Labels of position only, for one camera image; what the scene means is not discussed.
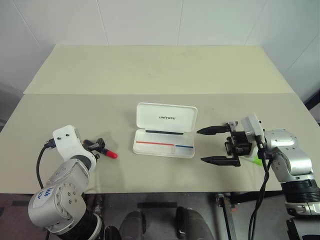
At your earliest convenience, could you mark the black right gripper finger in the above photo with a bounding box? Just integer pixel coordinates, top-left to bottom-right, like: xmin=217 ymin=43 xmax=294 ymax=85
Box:
xmin=196 ymin=125 xmax=232 ymax=136
xmin=200 ymin=155 xmax=242 ymax=168

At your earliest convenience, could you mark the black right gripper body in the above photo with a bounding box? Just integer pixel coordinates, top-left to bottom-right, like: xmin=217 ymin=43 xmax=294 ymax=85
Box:
xmin=223 ymin=121 xmax=253 ymax=159

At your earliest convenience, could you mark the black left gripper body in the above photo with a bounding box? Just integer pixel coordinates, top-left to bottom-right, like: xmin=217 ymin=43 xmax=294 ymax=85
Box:
xmin=84 ymin=142 xmax=101 ymax=161

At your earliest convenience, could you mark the red marker with black barrel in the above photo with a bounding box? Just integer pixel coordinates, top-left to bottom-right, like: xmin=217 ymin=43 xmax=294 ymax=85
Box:
xmin=83 ymin=139 xmax=118 ymax=160

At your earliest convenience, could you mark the green marker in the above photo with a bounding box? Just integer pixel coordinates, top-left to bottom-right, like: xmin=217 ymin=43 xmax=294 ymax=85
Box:
xmin=247 ymin=153 xmax=264 ymax=167

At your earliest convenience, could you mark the white open pencil case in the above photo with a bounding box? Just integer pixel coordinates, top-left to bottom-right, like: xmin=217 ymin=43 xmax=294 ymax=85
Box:
xmin=132 ymin=102 xmax=199 ymax=159

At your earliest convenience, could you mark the dark rounded shape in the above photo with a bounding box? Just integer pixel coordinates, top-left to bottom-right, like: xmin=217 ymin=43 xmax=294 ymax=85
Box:
xmin=174 ymin=206 xmax=216 ymax=240

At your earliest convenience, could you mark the dark object at room edge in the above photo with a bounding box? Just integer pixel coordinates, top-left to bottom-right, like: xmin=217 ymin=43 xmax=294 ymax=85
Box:
xmin=302 ymin=87 xmax=320 ymax=110

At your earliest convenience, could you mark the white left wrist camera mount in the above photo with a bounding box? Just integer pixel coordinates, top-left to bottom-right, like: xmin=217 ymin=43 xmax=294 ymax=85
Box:
xmin=52 ymin=124 xmax=97 ymax=168

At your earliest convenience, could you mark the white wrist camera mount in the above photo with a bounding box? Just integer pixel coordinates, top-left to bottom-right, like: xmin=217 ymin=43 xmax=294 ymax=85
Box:
xmin=240 ymin=112 xmax=266 ymax=143
xmin=52 ymin=124 xmax=97 ymax=168

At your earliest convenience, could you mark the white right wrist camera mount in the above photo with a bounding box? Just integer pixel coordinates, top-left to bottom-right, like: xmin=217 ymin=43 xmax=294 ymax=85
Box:
xmin=240 ymin=112 xmax=266 ymax=143

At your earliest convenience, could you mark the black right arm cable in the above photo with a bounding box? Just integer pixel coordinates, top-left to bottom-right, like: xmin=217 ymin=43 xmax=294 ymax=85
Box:
xmin=248 ymin=134 xmax=273 ymax=240

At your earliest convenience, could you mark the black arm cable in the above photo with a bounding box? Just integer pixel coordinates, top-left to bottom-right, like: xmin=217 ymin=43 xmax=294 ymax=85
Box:
xmin=248 ymin=134 xmax=273 ymax=240
xmin=36 ymin=138 xmax=56 ymax=189

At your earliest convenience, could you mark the metal table frame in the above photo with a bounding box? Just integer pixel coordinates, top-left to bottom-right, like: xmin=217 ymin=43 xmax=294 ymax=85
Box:
xmin=215 ymin=191 xmax=286 ymax=240

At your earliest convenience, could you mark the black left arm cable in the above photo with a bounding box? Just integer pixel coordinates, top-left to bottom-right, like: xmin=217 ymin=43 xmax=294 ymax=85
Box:
xmin=36 ymin=138 xmax=56 ymax=189

